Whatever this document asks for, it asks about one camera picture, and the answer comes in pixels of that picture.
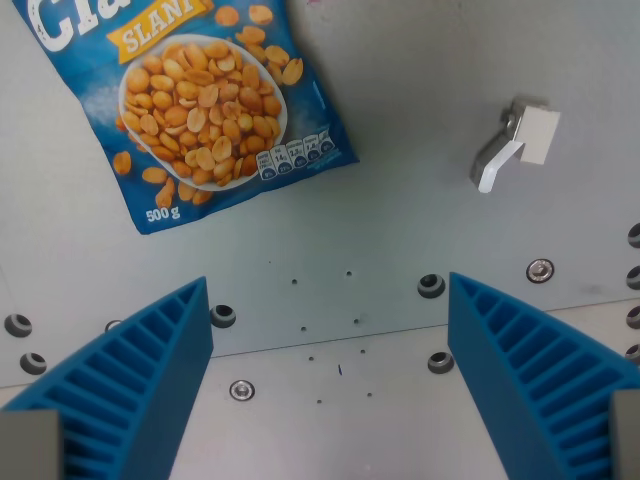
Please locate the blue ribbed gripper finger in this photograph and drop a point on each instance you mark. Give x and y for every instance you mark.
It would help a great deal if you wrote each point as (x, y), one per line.
(540, 380)
(130, 380)

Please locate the silver flat head screw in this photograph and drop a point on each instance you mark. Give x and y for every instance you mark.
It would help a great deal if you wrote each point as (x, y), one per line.
(540, 270)
(242, 390)

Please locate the blue salted peanuts bag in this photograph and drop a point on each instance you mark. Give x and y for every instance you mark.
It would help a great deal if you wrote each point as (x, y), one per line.
(200, 110)

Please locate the white block with grey bracket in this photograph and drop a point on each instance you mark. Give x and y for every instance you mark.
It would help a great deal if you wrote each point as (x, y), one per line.
(530, 132)

